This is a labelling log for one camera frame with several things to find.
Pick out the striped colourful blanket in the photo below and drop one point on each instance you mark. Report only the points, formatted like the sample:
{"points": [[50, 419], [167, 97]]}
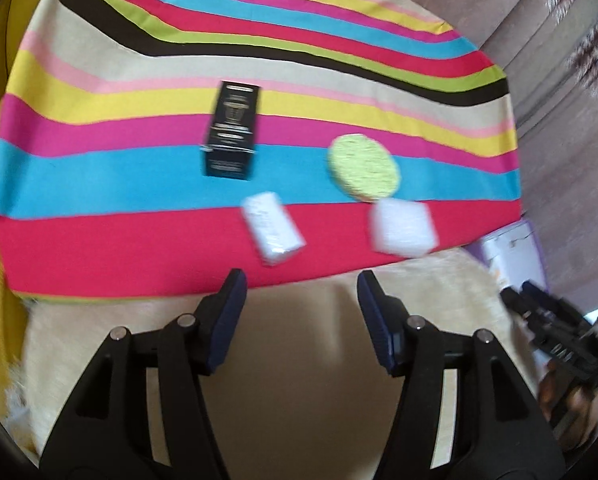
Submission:
{"points": [[129, 185]]}

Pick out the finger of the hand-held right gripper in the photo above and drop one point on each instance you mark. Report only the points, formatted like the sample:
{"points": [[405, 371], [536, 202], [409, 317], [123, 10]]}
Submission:
{"points": [[519, 305], [554, 305]]}

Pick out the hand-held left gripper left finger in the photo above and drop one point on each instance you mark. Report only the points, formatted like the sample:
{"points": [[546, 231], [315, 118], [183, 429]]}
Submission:
{"points": [[226, 320]]}

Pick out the round green sponge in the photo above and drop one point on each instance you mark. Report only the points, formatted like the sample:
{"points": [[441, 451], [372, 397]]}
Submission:
{"points": [[361, 165]]}

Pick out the white square packet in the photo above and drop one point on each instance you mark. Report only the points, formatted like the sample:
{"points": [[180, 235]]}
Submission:
{"points": [[404, 227]]}

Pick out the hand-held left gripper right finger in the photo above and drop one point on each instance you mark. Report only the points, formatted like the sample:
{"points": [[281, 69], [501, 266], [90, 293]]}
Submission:
{"points": [[376, 320]]}

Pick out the white and purple box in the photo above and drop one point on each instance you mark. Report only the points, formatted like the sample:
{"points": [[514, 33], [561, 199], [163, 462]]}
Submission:
{"points": [[509, 255]]}

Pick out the cream fluffy cushion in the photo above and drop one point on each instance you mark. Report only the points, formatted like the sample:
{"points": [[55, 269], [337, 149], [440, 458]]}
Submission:
{"points": [[299, 410]]}

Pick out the small white packet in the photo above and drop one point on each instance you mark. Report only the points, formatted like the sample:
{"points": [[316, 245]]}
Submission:
{"points": [[274, 230]]}

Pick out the person's right hand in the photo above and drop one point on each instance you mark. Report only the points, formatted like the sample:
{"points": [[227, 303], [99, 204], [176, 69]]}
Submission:
{"points": [[566, 405]]}

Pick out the pink fabric sofa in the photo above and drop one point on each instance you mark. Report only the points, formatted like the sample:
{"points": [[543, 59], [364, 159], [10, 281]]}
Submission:
{"points": [[554, 160]]}

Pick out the black box with gold print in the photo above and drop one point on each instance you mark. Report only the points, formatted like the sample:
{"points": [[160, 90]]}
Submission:
{"points": [[231, 135]]}

